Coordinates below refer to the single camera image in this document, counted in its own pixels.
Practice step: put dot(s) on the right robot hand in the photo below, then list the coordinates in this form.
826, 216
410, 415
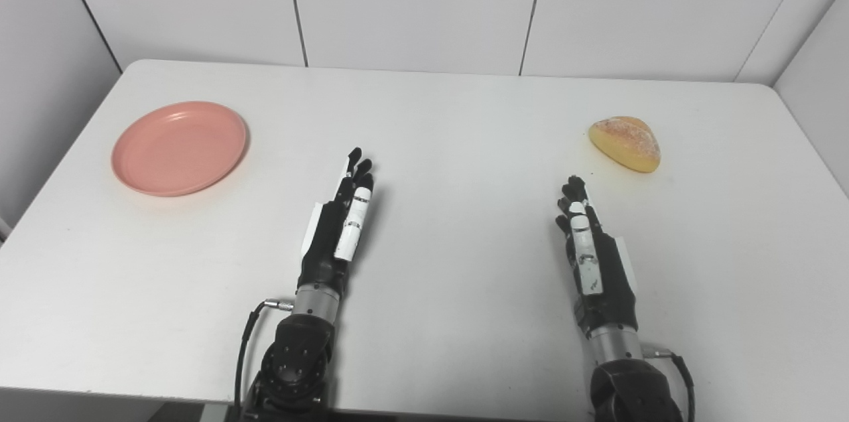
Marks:
600, 269

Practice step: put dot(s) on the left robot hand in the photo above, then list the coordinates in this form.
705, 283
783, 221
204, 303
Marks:
330, 243

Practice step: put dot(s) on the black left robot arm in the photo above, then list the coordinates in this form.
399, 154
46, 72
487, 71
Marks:
298, 349

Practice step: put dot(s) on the bread roll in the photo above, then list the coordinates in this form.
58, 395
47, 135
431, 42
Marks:
627, 142

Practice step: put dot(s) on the pink plate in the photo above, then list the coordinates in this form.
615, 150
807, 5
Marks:
179, 148

